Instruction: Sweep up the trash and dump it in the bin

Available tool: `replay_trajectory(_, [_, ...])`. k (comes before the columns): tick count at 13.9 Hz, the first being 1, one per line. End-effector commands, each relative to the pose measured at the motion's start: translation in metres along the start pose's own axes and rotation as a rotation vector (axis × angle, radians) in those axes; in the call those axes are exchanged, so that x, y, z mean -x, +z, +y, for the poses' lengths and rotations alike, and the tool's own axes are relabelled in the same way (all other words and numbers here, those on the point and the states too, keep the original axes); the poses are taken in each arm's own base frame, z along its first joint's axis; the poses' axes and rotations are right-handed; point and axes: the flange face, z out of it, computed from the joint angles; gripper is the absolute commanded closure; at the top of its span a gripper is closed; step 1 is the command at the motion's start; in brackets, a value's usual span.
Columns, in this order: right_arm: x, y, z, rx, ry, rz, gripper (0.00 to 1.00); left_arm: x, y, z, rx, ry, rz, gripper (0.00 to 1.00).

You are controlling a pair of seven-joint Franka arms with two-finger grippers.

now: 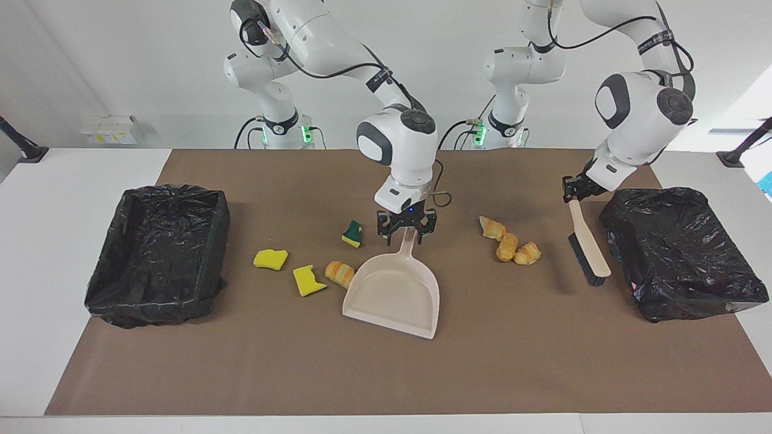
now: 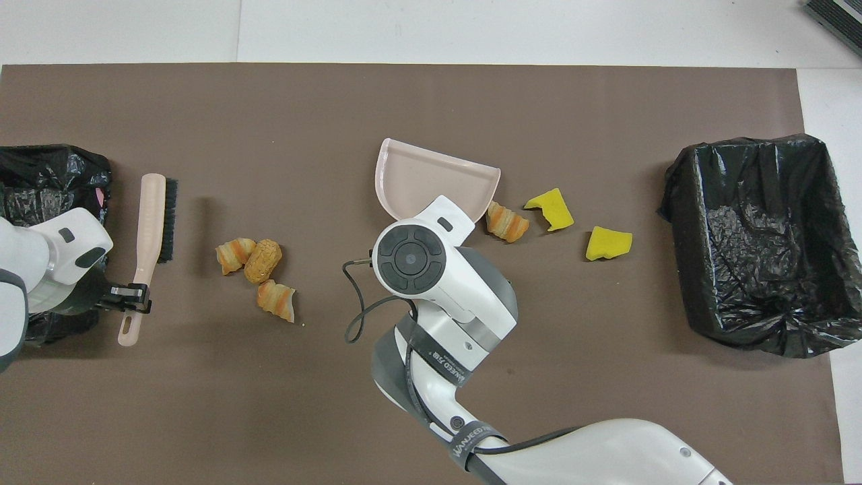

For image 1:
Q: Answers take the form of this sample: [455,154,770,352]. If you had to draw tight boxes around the bin wrapped in black bag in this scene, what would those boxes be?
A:
[599,187,770,323]

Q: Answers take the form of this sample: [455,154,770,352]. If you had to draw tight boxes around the black base power cable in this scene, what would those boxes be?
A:
[438,93,496,150]
[234,116,266,149]

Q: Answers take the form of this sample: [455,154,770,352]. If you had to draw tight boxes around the black camera stand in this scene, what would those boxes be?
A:
[0,116,49,163]
[717,118,772,168]

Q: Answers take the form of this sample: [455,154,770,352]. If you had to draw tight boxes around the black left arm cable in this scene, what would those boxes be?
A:
[545,0,695,103]

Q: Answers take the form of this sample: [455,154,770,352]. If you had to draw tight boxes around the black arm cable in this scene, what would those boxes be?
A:
[240,17,452,209]
[545,0,695,103]

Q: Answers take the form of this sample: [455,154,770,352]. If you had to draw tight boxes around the open bin with black bag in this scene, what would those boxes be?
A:
[84,184,231,329]

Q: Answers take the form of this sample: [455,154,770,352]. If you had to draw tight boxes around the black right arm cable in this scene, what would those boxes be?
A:
[240,17,452,209]

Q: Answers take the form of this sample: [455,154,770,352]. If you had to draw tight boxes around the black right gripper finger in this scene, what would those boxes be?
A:
[417,209,438,244]
[377,210,399,247]

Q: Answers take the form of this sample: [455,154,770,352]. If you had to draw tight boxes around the white wall box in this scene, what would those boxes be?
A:
[80,116,138,144]

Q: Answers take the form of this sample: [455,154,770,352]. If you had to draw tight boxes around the brown table mat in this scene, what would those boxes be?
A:
[45,149,772,417]

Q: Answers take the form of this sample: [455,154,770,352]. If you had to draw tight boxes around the notched yellow sponge piece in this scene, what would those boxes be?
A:
[293,265,328,298]

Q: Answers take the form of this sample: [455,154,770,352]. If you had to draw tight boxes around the pale pastry piece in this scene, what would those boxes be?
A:
[479,216,507,241]

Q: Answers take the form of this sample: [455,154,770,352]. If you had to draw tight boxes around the small golden croissant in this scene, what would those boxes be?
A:
[514,242,542,266]

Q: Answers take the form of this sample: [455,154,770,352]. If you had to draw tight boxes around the beige brush black bristles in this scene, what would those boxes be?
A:
[567,199,612,287]

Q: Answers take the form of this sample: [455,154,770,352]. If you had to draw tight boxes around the beige plastic dustpan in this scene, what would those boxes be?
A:
[342,226,440,339]

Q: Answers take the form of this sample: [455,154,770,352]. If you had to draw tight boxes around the large striped croissant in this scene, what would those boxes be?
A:
[324,261,356,290]

